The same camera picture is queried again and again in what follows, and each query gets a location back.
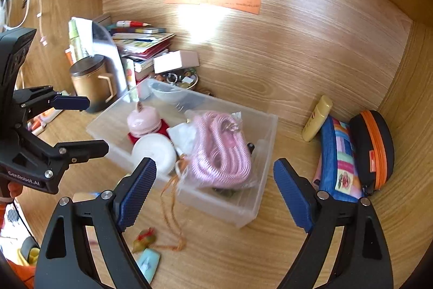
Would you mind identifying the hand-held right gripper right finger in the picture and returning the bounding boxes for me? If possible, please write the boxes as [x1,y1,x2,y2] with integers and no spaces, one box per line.
[273,158,395,289]

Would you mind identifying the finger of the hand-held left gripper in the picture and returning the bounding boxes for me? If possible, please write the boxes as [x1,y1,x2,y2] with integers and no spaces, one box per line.
[15,126,110,171]
[14,85,91,113]

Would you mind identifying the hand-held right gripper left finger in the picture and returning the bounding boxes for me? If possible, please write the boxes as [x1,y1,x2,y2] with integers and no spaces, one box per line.
[34,157,158,289]

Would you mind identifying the clear plastic storage box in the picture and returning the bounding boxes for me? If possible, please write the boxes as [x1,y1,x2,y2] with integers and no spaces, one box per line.
[86,77,278,229]

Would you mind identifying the white round jar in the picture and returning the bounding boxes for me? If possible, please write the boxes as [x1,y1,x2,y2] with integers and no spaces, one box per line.
[132,134,177,174]

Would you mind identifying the orange cord pendant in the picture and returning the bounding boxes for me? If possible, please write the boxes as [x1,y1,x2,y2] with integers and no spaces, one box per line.
[132,160,187,254]

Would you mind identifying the pink round case with tag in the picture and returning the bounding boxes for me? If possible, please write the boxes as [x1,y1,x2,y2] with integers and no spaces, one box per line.
[127,101,162,138]

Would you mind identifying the white drawstring pouch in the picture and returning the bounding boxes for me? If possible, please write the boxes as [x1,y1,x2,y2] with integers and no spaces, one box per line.
[166,122,198,157]

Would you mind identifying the red plastic object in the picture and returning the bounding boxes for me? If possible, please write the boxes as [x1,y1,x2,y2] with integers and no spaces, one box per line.
[128,120,171,145]

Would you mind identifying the pink rope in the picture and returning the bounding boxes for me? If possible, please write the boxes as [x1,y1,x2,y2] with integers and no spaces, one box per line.
[174,109,258,190]

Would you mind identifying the wooden desktop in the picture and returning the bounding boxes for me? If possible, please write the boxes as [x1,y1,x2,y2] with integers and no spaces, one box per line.
[14,86,420,289]

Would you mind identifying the person's left hand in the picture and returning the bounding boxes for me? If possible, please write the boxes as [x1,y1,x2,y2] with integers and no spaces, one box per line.
[7,181,24,203]

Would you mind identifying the brown mug with lid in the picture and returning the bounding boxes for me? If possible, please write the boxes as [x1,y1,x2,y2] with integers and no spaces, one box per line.
[70,55,116,113]

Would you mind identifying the blue patchwork pencil case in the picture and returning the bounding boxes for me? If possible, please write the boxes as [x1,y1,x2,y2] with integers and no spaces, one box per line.
[318,116,368,203]

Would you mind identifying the pale green mist bottle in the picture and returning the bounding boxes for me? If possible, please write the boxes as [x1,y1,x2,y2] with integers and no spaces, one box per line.
[68,20,87,64]

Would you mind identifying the silver metal stand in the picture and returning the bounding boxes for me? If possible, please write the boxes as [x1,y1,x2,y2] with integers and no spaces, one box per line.
[73,17,127,100]

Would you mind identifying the fruit print booklet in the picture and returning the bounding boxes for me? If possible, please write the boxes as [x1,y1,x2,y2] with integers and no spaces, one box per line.
[122,57,137,90]

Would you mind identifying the pale teal rectangular tag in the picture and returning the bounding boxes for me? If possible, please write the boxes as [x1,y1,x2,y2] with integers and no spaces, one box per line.
[137,248,162,284]

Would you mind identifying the white paper sheet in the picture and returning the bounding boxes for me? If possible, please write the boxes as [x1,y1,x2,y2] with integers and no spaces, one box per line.
[69,17,93,56]

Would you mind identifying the yellow tube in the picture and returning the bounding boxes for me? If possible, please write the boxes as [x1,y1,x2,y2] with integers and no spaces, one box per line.
[302,95,334,142]

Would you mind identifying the black orange zip case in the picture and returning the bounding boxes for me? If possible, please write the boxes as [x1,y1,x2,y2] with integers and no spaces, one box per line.
[348,110,395,196]

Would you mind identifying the stack of books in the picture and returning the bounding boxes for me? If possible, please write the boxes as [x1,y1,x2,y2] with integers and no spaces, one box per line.
[93,13,176,81]

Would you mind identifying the white bowl of trinkets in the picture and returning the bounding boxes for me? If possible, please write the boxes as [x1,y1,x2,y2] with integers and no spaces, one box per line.
[149,67,199,104]

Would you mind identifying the small white cardboard box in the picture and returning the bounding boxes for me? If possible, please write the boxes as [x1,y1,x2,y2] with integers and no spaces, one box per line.
[153,50,200,74]

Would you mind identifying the person's orange jacket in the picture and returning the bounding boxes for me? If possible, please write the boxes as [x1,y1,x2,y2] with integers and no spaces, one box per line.
[7,262,36,289]

